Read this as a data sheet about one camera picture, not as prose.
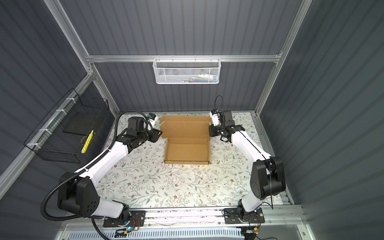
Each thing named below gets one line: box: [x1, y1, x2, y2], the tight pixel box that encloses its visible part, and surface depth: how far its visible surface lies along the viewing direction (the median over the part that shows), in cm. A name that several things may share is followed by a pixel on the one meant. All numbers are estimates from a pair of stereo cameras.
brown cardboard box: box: [159, 115, 212, 165], surface depth 95 cm
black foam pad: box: [63, 107, 104, 136], surface depth 76 cm
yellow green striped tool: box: [81, 130, 94, 154], surface depth 72 cm
